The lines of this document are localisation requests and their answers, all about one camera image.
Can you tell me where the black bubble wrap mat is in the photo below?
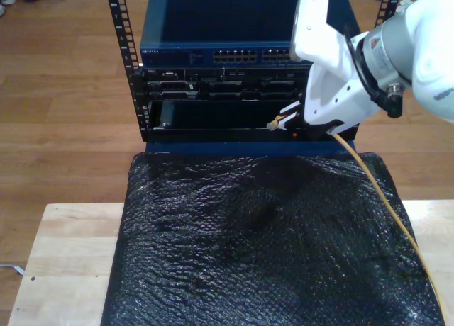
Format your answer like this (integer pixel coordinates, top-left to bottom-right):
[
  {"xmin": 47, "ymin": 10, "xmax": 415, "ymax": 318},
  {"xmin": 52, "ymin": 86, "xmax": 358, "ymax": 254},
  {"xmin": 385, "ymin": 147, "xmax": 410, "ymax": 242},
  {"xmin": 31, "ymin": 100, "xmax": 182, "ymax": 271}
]
[{"xmin": 100, "ymin": 151, "xmax": 446, "ymax": 326}]

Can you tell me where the black rack server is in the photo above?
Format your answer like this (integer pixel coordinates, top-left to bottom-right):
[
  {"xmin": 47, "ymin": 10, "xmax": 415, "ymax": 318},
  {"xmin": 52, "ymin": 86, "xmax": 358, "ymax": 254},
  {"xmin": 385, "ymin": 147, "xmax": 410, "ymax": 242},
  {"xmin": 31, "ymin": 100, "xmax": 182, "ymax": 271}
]
[{"xmin": 129, "ymin": 67, "xmax": 309, "ymax": 102}]

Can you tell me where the blue rack base plate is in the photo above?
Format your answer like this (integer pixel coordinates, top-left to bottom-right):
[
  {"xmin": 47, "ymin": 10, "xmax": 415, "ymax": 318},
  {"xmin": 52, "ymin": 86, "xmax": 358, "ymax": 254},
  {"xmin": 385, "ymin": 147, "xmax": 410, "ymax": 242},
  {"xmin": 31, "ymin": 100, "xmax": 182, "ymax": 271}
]
[{"xmin": 145, "ymin": 140, "xmax": 359, "ymax": 160}]

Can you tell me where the blue network switch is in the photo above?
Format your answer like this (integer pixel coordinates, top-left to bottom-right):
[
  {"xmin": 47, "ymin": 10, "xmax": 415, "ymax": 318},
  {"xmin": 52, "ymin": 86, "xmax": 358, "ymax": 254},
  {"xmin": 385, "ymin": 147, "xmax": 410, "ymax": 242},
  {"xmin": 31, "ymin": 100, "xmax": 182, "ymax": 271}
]
[{"xmin": 139, "ymin": 0, "xmax": 366, "ymax": 69}]

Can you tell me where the black perforated rack post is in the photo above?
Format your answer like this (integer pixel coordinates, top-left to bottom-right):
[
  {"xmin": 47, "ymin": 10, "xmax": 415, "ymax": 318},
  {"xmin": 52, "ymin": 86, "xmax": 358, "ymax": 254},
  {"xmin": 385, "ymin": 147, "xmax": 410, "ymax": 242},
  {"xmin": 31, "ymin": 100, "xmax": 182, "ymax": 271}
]
[
  {"xmin": 104, "ymin": 0, "xmax": 150, "ymax": 142},
  {"xmin": 374, "ymin": 0, "xmax": 404, "ymax": 26}
]

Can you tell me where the black rack shelf tray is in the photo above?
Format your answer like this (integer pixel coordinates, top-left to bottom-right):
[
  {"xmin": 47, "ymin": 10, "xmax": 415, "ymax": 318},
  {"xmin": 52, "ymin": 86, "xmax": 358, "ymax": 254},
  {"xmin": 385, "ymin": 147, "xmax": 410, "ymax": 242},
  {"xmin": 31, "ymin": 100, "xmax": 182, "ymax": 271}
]
[{"xmin": 141, "ymin": 99, "xmax": 358, "ymax": 143}]

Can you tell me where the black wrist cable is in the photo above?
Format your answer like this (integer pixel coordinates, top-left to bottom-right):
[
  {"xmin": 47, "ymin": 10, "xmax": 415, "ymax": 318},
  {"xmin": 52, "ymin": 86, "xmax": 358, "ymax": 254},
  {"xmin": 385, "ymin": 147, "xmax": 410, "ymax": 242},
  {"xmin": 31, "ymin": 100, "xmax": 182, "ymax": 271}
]
[{"xmin": 342, "ymin": 23, "xmax": 404, "ymax": 118}]

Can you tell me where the yellow network cable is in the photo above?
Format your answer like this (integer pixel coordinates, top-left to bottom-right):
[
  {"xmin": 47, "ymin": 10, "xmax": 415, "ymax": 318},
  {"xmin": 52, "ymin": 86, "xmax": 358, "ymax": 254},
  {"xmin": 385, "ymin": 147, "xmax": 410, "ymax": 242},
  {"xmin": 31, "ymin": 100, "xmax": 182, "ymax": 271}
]
[{"xmin": 266, "ymin": 116, "xmax": 446, "ymax": 326}]

